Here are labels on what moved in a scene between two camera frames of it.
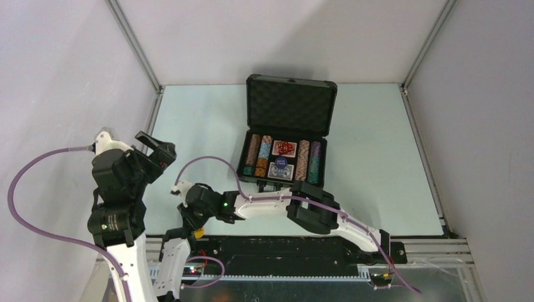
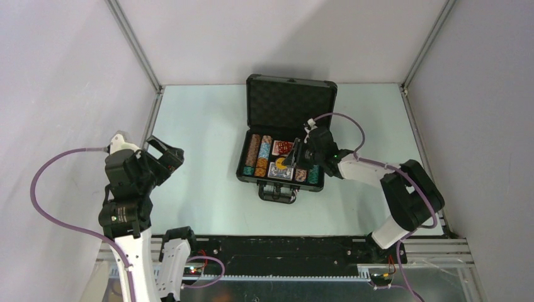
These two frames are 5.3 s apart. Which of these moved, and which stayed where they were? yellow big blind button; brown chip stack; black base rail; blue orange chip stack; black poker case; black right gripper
Moved: black right gripper; yellow big blind button
Stayed: black base rail; brown chip stack; blue orange chip stack; black poker case
